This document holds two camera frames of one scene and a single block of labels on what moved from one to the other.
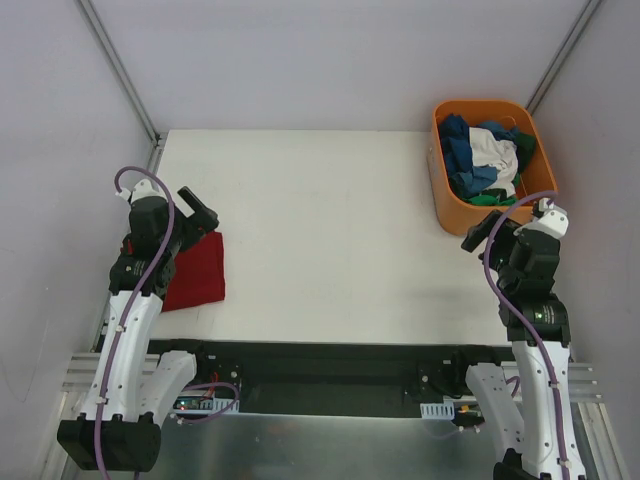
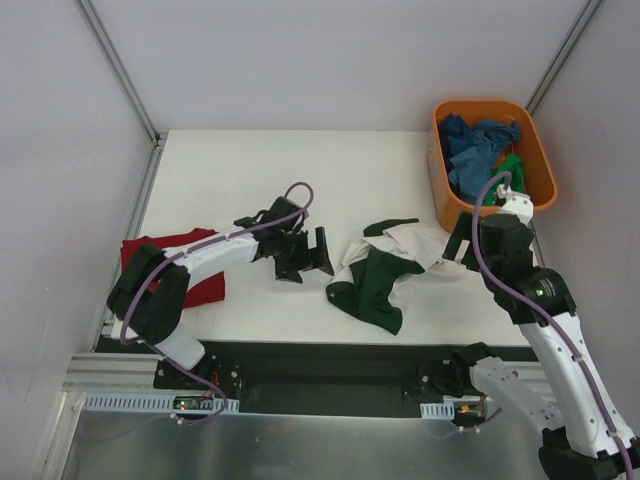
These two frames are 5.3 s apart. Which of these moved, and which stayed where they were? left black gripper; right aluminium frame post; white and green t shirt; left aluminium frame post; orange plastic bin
Moved: white and green t shirt; left black gripper
Stayed: left aluminium frame post; right aluminium frame post; orange plastic bin
